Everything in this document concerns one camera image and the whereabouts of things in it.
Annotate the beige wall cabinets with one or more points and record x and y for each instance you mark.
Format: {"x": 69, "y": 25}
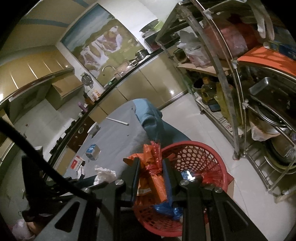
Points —
{"x": 34, "y": 67}

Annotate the steel pot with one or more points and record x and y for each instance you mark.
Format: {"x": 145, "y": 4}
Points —
{"x": 141, "y": 54}

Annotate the brown oven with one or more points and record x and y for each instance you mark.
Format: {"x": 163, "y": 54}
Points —
{"x": 78, "y": 134}

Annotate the metal shelf rack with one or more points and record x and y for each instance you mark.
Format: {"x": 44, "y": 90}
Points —
{"x": 217, "y": 58}

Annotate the purple bottle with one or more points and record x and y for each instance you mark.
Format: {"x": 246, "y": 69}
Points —
{"x": 82, "y": 107}

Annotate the orange board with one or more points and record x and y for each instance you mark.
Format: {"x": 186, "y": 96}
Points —
{"x": 266, "y": 56}

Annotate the condiment bottles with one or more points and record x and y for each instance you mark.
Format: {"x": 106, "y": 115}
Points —
{"x": 95, "y": 95}

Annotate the steel tray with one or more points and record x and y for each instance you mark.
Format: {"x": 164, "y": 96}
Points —
{"x": 150, "y": 24}

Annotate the knife block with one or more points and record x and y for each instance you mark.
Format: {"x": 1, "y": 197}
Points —
{"x": 87, "y": 98}

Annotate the steel faucet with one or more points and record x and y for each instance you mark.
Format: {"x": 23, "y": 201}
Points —
{"x": 107, "y": 69}

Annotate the red white carton box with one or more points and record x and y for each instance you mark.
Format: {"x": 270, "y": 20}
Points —
{"x": 76, "y": 163}

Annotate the yellow plastic bag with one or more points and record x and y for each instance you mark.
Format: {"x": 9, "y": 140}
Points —
{"x": 223, "y": 102}

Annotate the waterfall wall picture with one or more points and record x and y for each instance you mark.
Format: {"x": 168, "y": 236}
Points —
{"x": 97, "y": 48}

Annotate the small beige wall cabinet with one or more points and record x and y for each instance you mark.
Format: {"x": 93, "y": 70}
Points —
{"x": 61, "y": 92}

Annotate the white bowl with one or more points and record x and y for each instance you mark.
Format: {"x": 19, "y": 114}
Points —
{"x": 93, "y": 129}

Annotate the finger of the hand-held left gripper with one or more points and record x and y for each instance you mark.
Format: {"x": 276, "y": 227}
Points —
{"x": 86, "y": 182}
{"x": 76, "y": 195}

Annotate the orange snack wrapper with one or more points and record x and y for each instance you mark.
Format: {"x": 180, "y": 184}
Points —
{"x": 152, "y": 183}

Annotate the beige kitchen base cabinets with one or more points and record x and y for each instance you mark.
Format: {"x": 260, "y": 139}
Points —
{"x": 152, "y": 78}

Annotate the red plastic basket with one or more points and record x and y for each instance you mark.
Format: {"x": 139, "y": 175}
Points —
{"x": 208, "y": 157}

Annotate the range hood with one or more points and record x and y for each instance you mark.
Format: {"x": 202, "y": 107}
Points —
{"x": 27, "y": 92}

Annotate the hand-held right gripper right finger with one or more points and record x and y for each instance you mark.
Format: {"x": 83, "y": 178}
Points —
{"x": 167, "y": 185}

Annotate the steel rectangular pan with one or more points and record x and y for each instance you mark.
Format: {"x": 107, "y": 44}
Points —
{"x": 270, "y": 88}

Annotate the hanging metal strainer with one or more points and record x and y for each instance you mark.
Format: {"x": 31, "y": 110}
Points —
{"x": 86, "y": 80}

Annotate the newspaper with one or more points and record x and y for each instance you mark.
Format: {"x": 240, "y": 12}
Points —
{"x": 224, "y": 120}

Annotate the pink red plastic bag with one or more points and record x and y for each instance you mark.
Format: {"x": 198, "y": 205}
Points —
{"x": 229, "y": 34}

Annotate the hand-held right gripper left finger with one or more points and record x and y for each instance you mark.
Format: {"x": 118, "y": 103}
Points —
{"x": 135, "y": 178}

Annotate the cooking oil bottle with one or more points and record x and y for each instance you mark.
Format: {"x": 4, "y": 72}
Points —
{"x": 207, "y": 90}

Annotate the white tube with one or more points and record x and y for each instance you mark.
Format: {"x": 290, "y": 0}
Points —
{"x": 118, "y": 121}

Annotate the black gas stove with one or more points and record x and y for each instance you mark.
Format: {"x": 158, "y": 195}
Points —
{"x": 67, "y": 132}

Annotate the black kitchen countertop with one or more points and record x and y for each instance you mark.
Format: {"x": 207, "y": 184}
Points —
{"x": 105, "y": 92}

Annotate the white plastic bag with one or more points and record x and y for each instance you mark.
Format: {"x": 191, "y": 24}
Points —
{"x": 194, "y": 51}

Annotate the white tissue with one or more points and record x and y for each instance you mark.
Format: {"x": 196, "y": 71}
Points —
{"x": 105, "y": 173}

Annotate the stack of steel basins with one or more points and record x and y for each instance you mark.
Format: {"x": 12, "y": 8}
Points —
{"x": 277, "y": 139}

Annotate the microwave oven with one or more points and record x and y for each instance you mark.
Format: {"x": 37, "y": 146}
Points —
{"x": 156, "y": 42}

